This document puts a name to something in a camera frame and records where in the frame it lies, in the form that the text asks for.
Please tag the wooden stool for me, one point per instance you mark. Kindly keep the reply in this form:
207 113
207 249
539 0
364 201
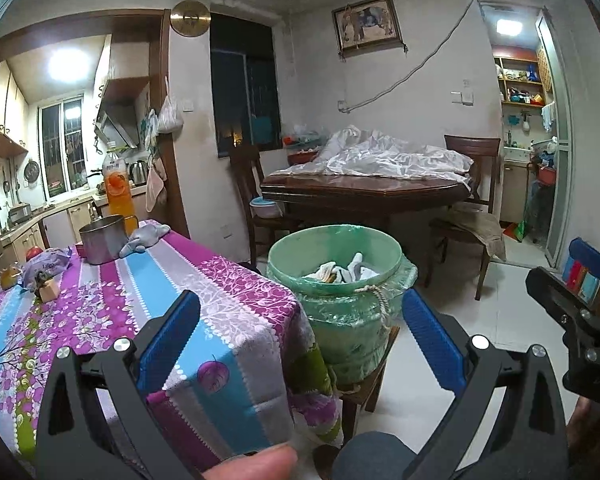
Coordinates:
370 390

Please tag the dark wooden dining table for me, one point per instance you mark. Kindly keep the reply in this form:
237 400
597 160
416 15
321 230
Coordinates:
360 192

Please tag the cream kitchen base cabinets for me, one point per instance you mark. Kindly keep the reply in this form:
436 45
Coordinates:
55 227

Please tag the kitchen ceiling light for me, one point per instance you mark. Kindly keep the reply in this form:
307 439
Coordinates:
72 65

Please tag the cream kitchen wall cabinets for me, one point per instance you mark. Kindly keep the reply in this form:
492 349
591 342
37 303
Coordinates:
7 110

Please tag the tan cake piece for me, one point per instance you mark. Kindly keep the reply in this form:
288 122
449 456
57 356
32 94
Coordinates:
49 290

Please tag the crumpled white wrappers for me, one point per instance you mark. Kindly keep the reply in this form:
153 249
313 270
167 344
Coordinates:
352 267

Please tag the white plastic sheet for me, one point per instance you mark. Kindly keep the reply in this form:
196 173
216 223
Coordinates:
380 160

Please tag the round bread bun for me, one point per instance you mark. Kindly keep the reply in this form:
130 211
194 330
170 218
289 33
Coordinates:
9 277

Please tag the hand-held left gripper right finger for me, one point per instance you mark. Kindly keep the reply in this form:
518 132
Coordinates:
432 340

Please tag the person's leg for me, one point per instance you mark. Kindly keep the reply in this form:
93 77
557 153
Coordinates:
375 460

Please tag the gold round wall clock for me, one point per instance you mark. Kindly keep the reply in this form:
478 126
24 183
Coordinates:
190 19

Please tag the bathroom vanity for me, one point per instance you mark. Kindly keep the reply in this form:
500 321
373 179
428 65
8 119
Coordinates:
515 185

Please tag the steel electric kettle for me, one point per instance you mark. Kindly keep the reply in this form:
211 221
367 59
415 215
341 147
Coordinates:
138 174

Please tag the beige cloth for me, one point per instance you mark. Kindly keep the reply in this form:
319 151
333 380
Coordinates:
480 230

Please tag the white wall switch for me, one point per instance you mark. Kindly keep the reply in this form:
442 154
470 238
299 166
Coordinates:
461 98
188 104

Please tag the metal range hood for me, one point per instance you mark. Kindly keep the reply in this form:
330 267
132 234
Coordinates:
115 125

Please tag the framed elephant picture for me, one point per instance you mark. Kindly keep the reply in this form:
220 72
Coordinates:
365 22

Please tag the white hanging plastic bag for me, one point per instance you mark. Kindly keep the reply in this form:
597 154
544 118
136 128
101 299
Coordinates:
170 117

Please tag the dark room window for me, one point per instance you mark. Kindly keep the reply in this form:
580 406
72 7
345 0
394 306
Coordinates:
245 90

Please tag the patterned hanging bag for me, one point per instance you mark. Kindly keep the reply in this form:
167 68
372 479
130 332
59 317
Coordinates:
149 132

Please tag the grey work glove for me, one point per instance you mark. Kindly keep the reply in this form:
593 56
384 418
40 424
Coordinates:
142 240

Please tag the metal cooker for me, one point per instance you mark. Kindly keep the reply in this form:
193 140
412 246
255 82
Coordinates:
20 213

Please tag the person's right hand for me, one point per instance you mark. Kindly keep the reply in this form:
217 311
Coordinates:
597 430

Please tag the colourful snack packet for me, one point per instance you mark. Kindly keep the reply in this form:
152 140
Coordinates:
580 277

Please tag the wall shelf with toiletries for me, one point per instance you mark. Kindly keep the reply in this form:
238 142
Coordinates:
522 85

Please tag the white hanging towel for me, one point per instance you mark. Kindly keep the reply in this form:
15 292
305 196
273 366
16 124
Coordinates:
548 115

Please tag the green lined trash bin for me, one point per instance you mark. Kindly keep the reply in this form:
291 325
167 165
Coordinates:
350 320

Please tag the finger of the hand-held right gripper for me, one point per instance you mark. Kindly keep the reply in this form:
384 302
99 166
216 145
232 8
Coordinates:
587 252
550 290

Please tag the dark wooden chair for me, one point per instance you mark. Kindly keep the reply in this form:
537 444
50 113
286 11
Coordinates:
472 147
242 170

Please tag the purple snack packet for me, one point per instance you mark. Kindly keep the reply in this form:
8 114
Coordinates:
50 262

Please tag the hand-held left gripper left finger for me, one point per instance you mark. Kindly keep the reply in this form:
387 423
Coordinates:
167 340

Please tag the small red box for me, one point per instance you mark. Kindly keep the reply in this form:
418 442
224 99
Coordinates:
79 250

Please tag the pink hanging cloth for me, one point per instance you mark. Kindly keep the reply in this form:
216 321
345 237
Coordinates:
155 185

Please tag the person's left hand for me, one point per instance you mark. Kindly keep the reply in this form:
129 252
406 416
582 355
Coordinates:
255 465

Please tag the white wall socket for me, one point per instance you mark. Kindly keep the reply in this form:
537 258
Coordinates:
228 232

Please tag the metal pot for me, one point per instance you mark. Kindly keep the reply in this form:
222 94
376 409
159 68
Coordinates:
102 242

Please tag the stacked red green bowls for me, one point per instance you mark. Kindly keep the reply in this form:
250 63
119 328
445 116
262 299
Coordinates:
300 155

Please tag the bathroom ceiling light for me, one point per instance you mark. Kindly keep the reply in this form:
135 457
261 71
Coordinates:
510 26

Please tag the blue white basin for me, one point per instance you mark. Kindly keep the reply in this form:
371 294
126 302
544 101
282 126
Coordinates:
265 207

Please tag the round hanging strainer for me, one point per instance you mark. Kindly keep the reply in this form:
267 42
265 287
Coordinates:
31 171

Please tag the barred kitchen window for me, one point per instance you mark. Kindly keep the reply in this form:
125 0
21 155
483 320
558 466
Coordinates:
60 150

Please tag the red apple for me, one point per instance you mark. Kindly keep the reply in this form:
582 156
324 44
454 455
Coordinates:
34 253

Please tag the glass sliding door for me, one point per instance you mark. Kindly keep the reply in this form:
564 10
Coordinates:
555 160

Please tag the orange juice bottle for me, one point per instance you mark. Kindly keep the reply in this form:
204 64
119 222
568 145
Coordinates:
117 190

